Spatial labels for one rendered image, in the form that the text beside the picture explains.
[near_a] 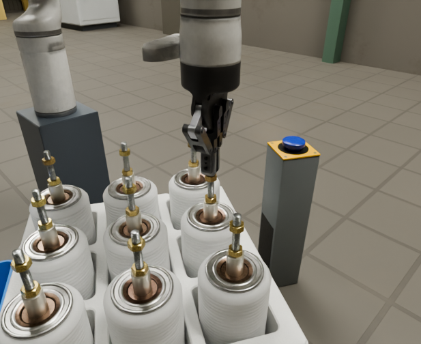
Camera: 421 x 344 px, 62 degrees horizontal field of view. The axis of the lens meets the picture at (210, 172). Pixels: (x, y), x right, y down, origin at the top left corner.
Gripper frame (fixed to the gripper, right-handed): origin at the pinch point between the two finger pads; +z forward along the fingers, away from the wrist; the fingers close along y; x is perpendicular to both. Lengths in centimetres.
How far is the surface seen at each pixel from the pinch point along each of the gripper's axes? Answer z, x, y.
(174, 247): 17.1, 5.9, -1.6
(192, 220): 9.7, 2.1, -2.3
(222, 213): 9.8, -1.6, 1.2
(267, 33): 23, 56, 273
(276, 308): 17.0, -13.0, -7.4
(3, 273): 25.7, 37.1, -11.6
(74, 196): 9.7, 23.3, -3.9
